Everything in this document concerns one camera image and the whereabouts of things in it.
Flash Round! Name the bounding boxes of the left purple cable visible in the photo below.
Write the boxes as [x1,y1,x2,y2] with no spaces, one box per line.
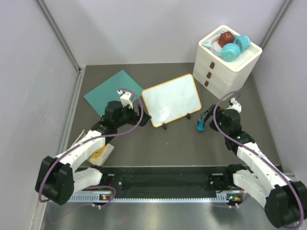
[38,88,144,204]

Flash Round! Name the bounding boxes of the grey cable duct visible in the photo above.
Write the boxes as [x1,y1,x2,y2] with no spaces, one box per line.
[67,193,243,202]

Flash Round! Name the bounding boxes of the blue bone-shaped eraser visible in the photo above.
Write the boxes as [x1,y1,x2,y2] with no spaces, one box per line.
[197,118,205,132]

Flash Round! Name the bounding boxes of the yellow framed whiteboard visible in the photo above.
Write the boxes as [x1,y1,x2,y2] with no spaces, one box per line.
[142,74,202,128]

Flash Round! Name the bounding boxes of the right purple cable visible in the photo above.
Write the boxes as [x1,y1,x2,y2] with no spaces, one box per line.
[213,91,302,227]

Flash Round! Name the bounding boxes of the white drawer unit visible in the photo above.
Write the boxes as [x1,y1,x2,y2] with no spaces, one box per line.
[192,25,262,99]

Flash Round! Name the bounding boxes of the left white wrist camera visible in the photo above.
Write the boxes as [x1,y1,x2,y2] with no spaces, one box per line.
[117,90,134,109]

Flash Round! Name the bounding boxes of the purple cable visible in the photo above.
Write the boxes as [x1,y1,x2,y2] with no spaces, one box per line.
[38,88,144,204]
[213,91,302,227]

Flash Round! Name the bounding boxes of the teal paper sheet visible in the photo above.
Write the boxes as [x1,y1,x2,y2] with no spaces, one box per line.
[84,70,143,117]

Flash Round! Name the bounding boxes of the brown cube toy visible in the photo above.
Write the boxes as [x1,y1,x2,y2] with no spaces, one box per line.
[218,31,235,48]

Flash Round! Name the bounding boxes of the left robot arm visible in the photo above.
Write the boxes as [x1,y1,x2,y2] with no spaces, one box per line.
[35,101,151,205]

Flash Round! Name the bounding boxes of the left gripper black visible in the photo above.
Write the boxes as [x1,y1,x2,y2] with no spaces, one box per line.
[115,102,151,128]

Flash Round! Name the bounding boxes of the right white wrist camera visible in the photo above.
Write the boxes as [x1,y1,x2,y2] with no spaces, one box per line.
[227,97,242,113]

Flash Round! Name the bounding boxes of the yellow packaged book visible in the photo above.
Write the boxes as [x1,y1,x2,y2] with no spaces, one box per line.
[71,130,115,166]

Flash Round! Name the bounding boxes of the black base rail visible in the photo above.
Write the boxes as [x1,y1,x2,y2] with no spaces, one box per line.
[81,166,245,192]

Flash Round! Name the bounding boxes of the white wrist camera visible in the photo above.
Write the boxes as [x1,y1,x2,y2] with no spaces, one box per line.
[227,97,242,113]
[117,90,134,109]

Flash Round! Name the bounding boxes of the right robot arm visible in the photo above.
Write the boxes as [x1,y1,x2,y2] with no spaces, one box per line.
[197,99,307,228]

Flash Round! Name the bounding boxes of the teal cat-ear headphones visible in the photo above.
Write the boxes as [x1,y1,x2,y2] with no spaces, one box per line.
[202,35,250,62]

